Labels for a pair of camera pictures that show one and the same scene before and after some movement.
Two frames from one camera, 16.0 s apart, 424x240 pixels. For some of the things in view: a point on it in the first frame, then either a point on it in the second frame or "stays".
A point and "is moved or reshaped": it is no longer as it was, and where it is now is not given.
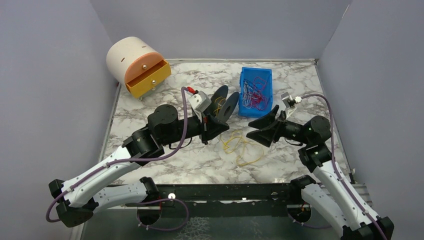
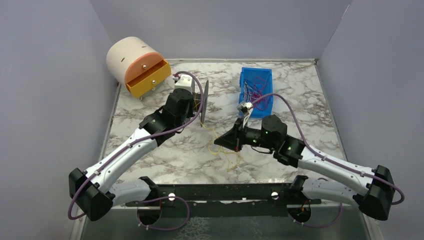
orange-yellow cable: x=218 y=100 is moved or reshaped
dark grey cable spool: x=220 y=107 is moved or reshaped
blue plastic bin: x=255 y=92 stays
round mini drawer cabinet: x=137 y=64 stays
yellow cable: x=250 y=153 is moved or reshaped
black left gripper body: x=205 y=126 -> x=198 y=104
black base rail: x=241 y=201 stays
